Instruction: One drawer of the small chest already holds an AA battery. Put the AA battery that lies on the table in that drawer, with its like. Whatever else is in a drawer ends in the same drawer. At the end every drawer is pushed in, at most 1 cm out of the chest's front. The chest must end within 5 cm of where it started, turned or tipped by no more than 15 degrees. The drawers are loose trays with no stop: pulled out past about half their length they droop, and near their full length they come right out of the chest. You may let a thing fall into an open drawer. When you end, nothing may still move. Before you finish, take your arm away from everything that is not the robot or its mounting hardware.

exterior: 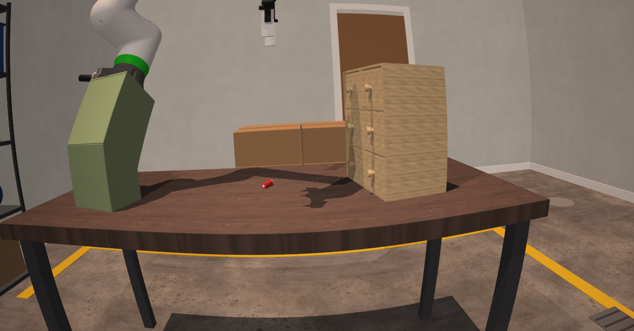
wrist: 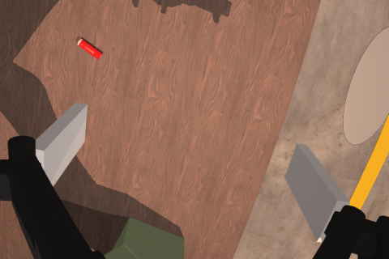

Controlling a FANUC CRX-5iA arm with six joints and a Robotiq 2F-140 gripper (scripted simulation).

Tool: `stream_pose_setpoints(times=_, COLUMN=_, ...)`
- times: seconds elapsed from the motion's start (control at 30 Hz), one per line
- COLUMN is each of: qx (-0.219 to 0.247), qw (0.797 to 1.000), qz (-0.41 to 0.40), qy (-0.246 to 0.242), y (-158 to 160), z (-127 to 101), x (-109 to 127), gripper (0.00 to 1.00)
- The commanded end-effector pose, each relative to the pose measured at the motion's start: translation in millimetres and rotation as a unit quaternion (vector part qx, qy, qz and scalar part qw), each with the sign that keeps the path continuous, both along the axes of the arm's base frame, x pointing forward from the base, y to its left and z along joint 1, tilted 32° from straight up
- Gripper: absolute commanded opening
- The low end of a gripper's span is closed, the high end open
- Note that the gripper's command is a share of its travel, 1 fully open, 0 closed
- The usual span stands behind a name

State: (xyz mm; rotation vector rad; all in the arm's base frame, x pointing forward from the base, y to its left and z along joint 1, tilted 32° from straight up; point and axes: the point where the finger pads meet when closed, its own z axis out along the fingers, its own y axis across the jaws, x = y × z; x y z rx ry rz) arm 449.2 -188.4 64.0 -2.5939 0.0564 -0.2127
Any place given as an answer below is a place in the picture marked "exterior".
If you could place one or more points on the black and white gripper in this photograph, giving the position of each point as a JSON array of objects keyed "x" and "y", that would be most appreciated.
[{"x": 268, "y": 21}]

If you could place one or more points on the light wooden chest of drawers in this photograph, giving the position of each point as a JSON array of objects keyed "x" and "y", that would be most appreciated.
[{"x": 415, "y": 124}]

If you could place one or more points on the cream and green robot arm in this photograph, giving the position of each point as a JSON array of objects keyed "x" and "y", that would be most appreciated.
[{"x": 136, "y": 38}]

